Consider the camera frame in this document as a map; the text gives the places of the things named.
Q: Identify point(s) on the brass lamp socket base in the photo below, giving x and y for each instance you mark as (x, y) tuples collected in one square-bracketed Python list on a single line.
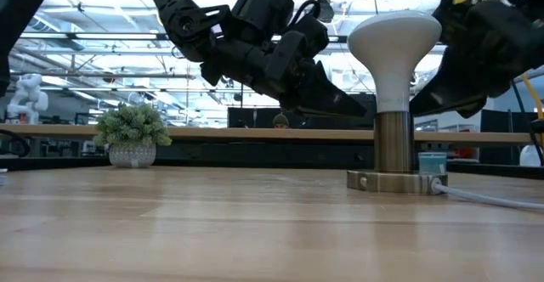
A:
[(394, 154)]

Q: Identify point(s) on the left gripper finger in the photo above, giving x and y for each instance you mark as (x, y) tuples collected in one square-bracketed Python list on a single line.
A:
[(327, 97)]

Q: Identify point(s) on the white rounded container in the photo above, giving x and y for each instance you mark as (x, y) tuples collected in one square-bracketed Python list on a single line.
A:
[(530, 156)]

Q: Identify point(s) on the green plant in white pot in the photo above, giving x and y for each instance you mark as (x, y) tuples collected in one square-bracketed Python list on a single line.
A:
[(132, 133)]

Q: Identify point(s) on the tan wooden desk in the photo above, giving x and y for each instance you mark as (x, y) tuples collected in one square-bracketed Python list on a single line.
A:
[(64, 131)]

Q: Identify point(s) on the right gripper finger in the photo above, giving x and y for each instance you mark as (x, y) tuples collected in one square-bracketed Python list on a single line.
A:
[(450, 93)]

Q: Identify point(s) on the white humanoid robot figure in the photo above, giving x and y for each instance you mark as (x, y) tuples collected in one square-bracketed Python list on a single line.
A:
[(27, 97)]

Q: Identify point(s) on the white flood lightbulb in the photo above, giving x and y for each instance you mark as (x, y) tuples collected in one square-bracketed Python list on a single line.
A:
[(393, 52)]

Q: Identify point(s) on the person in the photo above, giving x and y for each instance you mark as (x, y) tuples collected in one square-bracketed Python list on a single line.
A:
[(280, 120)]

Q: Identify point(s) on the black monitor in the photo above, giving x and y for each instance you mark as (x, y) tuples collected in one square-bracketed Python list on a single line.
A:
[(506, 122), (251, 118)]

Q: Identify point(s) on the black aluminium table frame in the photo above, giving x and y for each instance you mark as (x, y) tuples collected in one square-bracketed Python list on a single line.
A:
[(212, 161)]

